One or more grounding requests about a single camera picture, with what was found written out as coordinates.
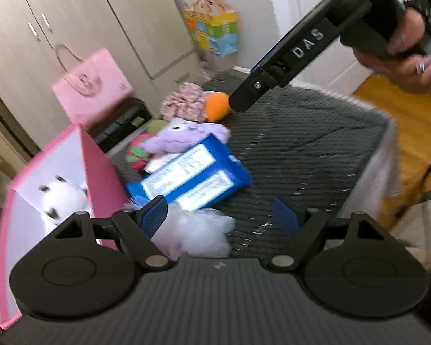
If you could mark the colourful gift bag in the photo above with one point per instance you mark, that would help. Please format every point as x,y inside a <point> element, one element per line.
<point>215,32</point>

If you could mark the pink floral plush toy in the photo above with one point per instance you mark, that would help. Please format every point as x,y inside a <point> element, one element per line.
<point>186,102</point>

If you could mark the person's right hand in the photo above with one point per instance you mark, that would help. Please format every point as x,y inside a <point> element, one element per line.
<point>409,72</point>

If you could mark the white table cover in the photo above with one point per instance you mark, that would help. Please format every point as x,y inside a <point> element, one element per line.
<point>380,172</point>

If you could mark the pink storage box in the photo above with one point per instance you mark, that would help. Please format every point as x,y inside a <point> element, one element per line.
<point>100,165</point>

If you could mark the orange plush toy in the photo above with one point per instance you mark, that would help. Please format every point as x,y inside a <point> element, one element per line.
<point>217,106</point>

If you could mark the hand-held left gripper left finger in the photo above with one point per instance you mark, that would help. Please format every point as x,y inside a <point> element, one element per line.
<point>156,212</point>

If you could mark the dark dotted mat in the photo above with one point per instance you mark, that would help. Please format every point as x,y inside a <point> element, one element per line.
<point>309,143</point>

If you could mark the green plush ball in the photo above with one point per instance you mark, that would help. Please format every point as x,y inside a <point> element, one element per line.
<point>156,126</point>

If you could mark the white fluffy plush toy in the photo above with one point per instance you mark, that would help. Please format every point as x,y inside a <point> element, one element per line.
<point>197,230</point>

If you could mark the beige wardrobe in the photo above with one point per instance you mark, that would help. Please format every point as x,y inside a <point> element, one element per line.
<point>93,18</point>

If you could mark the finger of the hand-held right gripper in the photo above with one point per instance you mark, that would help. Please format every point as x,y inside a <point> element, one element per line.
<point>301,52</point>
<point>309,18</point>

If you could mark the black suitcase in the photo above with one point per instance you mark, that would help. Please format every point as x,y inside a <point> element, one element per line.
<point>122,122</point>

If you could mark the pink paper bag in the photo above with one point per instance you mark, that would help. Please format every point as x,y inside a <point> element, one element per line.
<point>100,79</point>

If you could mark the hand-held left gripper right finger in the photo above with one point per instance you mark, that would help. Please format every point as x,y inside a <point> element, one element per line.
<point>286,217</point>

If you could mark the pink strawberry plush toy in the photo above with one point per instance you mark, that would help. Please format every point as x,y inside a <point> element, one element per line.
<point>138,152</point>

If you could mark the white door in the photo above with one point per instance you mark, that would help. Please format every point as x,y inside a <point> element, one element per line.
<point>283,7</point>

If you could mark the purple plush toy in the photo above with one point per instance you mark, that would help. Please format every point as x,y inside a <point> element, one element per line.
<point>179,136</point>

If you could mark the blue cardboard package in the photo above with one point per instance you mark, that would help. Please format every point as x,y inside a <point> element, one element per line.
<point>233,176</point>

